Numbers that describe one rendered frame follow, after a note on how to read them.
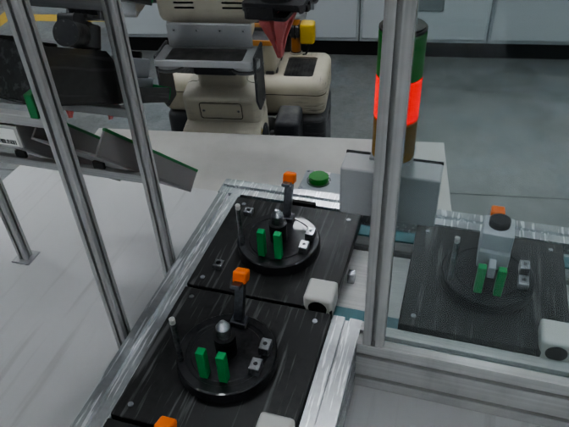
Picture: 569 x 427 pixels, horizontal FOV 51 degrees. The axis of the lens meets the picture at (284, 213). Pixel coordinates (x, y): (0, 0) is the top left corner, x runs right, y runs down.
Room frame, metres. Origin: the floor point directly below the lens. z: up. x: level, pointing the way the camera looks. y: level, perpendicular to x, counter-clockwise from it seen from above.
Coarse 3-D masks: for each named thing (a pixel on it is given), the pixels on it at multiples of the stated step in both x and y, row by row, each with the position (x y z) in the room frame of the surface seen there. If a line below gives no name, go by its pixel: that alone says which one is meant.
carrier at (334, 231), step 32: (224, 224) 0.83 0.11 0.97; (256, 224) 0.80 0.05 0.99; (288, 224) 0.79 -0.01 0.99; (320, 224) 0.81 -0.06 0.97; (352, 224) 0.81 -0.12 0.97; (224, 256) 0.74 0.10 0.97; (256, 256) 0.72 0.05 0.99; (288, 256) 0.71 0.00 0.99; (320, 256) 0.73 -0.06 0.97; (224, 288) 0.67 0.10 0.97; (256, 288) 0.66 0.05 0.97; (288, 288) 0.66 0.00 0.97; (320, 288) 0.64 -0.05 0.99
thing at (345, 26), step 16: (320, 0) 3.73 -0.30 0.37; (336, 0) 3.71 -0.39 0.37; (352, 0) 3.69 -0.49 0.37; (320, 16) 3.73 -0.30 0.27; (336, 16) 3.71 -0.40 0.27; (352, 16) 3.69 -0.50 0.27; (320, 32) 3.73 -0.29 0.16; (336, 32) 3.71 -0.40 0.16; (352, 32) 3.69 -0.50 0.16; (304, 48) 3.78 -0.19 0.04; (320, 48) 3.76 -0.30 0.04; (336, 48) 3.74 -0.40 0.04; (352, 48) 3.72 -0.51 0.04
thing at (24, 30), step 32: (32, 32) 0.63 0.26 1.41; (32, 64) 0.62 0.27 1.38; (128, 64) 0.78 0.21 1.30; (128, 96) 0.79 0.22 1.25; (64, 128) 0.63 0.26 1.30; (64, 160) 0.62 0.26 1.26; (0, 192) 0.88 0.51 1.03; (160, 192) 0.79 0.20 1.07; (96, 224) 0.63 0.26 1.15; (160, 224) 0.78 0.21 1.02; (32, 256) 0.89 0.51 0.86; (96, 256) 0.62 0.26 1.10; (160, 256) 0.78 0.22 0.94
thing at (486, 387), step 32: (352, 256) 0.78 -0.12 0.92; (352, 288) 0.70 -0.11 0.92; (384, 352) 0.54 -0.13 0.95; (416, 352) 0.53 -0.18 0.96; (384, 384) 0.54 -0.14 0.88; (416, 384) 0.52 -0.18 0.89; (448, 384) 0.51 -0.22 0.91; (480, 384) 0.50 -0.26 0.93; (512, 384) 0.48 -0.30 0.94; (544, 384) 0.47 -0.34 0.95; (512, 416) 0.48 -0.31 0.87; (544, 416) 0.47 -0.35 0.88
